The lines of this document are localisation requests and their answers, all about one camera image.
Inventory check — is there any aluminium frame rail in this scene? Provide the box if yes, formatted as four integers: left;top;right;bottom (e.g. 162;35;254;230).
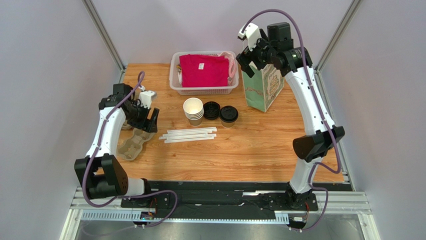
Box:
70;189;372;225

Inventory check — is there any purple cable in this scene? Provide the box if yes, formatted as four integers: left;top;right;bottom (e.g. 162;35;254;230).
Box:
81;70;178;229
240;8;342;233

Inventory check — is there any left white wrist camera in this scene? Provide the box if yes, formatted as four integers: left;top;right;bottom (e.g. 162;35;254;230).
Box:
138;90;158;109

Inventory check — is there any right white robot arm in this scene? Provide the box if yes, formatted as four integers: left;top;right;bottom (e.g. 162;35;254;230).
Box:
236;22;345;202

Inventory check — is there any single paper cup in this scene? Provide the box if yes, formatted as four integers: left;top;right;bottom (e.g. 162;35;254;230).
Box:
221;120;235;129

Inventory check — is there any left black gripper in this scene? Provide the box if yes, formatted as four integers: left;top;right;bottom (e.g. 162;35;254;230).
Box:
125;100;159;134

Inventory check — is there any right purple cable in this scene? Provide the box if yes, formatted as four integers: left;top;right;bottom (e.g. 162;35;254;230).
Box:
240;8;342;233

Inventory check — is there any stack of black lids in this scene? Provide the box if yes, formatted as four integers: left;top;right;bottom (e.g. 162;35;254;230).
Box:
203;101;221;120

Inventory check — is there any white plastic basket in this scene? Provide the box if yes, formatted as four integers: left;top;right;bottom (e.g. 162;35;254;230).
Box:
169;50;239;95

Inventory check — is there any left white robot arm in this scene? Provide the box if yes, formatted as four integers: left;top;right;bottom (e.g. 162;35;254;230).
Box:
74;83;160;200

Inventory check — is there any brown pulp cup carrier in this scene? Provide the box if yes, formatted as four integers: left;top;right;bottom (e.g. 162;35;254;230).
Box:
117;128;157;161
121;121;132;130

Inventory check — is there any single black lid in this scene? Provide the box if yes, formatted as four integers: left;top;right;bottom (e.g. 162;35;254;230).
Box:
219;105;239;123

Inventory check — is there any red folded shirt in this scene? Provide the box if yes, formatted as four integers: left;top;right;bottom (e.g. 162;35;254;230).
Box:
179;54;229;88

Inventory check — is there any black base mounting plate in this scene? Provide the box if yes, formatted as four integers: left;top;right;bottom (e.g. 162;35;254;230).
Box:
89;180;354;221

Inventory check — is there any pink cloth in basket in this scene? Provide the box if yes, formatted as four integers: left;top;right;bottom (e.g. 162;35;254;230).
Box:
217;51;237;83

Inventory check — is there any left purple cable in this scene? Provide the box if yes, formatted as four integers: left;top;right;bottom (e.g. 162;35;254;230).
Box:
81;70;178;229

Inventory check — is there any green paper gift bag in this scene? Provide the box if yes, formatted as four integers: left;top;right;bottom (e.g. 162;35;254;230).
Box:
242;62;286;113

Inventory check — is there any stack of paper cups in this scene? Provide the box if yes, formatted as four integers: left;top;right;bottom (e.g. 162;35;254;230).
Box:
183;97;204;127

